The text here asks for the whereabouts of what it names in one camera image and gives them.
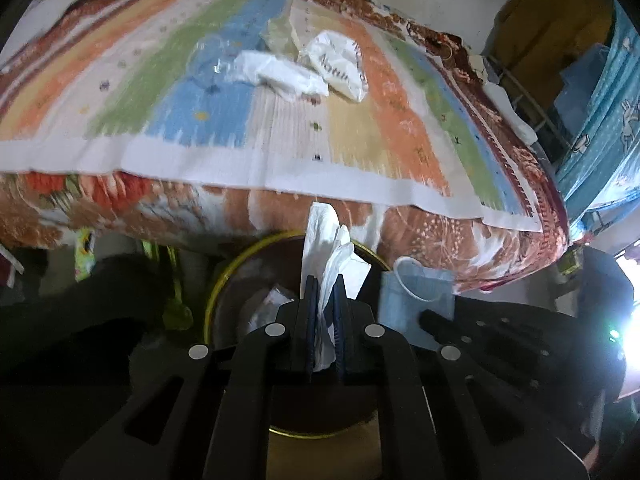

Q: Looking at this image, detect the white cloth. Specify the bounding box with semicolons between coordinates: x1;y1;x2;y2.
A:
482;82;538;143

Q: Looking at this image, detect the white tissue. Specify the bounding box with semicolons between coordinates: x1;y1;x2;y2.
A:
300;202;372;373

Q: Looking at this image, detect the striped colourful mat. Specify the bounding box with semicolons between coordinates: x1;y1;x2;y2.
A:
0;0;546;233

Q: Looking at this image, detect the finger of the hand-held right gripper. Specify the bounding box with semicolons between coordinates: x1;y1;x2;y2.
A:
419;308;501;353

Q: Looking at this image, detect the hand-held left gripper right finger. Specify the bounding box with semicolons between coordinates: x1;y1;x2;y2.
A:
332;274;591;480

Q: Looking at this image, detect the clear plastic wrapper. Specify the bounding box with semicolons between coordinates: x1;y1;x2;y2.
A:
187;35;241;86

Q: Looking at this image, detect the yellow cloth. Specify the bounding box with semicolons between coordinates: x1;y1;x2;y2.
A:
492;0;613;111

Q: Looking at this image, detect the green plastic object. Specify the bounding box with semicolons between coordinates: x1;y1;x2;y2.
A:
142;242;195;328

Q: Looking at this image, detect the yellow green packet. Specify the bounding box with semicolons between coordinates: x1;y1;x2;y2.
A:
74;229;97;282

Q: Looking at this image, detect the floral brown blanket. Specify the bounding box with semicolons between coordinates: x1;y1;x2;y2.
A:
0;0;571;293

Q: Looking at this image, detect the folded blue cloth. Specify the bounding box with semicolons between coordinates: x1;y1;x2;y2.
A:
552;42;612;126

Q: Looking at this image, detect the brown bin with yellow rim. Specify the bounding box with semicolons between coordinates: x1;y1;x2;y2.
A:
202;232;396;441

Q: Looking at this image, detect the white printed plastic bag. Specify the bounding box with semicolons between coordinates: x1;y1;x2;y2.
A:
299;31;370;102

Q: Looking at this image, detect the blue cartoon print curtain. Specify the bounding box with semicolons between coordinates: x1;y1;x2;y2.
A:
552;0;640;231

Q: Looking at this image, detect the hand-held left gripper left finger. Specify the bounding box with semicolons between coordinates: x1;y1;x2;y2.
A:
60;275;321;480

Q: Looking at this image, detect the crumpled white paper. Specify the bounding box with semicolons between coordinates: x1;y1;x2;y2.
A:
223;50;329;103

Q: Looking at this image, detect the translucent white plastic bag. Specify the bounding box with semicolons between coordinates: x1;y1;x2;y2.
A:
260;12;306;61

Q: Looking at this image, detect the blue face mask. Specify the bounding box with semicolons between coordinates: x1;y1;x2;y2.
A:
377;256;457;351

